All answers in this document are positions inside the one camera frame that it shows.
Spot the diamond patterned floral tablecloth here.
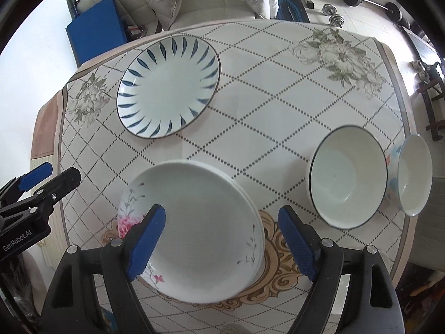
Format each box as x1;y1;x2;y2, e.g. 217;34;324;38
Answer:
33;19;423;334

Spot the chrome dumbbell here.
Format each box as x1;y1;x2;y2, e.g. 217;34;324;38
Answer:
323;4;345;26

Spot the white bowl dark rim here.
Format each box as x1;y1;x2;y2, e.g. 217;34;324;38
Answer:
306;125;389;229

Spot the white floral plate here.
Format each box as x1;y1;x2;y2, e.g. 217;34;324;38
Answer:
117;161;259;304
195;162;265;286

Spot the blue striped white plate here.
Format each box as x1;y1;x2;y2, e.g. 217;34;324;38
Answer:
116;36;222;138

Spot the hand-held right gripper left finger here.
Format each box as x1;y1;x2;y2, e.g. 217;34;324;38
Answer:
36;205;167;334

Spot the dark wooden furniture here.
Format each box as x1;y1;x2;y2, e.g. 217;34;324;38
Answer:
400;21;445;141

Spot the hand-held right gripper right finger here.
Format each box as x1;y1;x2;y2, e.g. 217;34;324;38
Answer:
277;205;406;334

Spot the blue mat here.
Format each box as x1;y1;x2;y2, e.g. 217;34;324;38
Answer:
66;0;127;67

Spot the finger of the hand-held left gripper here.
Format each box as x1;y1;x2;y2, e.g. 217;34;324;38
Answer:
0;162;54;204
0;166;83;218

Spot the white sofa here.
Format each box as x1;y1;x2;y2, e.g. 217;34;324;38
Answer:
75;0;258;39

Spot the pastel bowl blue rim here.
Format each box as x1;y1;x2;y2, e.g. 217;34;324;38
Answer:
384;134;433;216

